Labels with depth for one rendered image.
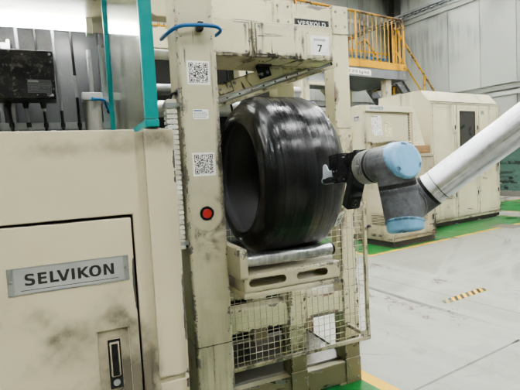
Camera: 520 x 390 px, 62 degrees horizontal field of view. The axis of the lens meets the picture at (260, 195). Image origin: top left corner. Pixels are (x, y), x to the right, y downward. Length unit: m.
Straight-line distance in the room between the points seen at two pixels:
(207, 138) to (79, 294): 0.88
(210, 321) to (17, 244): 0.96
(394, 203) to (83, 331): 0.72
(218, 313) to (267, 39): 1.08
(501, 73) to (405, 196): 12.97
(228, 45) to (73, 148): 1.23
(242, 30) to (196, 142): 0.59
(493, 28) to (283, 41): 12.62
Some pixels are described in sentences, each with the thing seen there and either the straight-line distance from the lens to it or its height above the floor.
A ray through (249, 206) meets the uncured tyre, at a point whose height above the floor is 1.04.
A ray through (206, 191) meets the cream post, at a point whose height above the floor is 1.13.
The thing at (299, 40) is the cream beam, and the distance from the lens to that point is 1.94.
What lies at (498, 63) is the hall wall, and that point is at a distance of 14.07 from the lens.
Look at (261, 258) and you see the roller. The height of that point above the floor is 0.91.
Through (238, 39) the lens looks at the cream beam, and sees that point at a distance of 1.81.
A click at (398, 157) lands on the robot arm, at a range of 1.06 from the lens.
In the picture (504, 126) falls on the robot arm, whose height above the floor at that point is 1.27.
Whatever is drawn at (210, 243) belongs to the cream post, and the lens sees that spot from 1.44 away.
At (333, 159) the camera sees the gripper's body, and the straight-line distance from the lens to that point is 1.27.
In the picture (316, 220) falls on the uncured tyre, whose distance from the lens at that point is 1.42.
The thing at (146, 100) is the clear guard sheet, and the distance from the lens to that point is 0.65.
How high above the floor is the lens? 1.21
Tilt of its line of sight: 4 degrees down
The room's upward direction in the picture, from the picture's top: 3 degrees counter-clockwise
